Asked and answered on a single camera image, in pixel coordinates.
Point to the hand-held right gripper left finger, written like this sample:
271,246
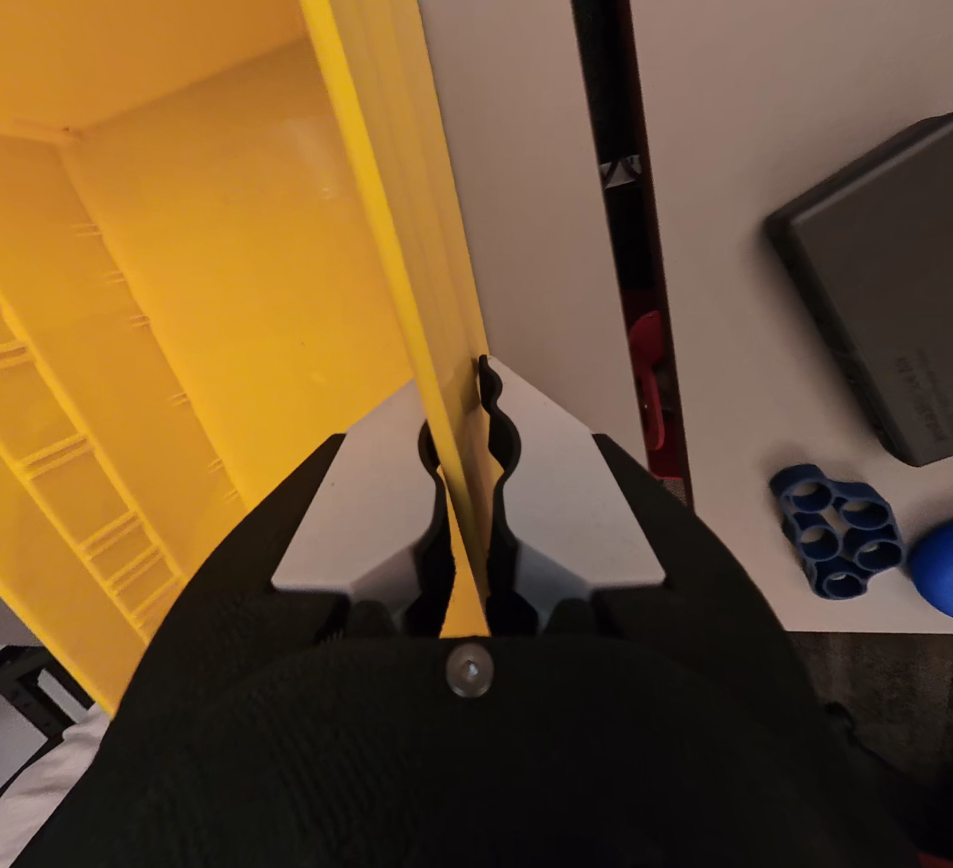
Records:
357,510

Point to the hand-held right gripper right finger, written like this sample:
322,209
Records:
581,510

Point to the yellow plastic bin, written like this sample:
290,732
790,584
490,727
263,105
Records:
186,212

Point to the blue ball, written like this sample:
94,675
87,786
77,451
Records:
938,562

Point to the black case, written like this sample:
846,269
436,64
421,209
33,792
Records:
878,287

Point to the white cloth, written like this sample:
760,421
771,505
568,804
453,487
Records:
45,778

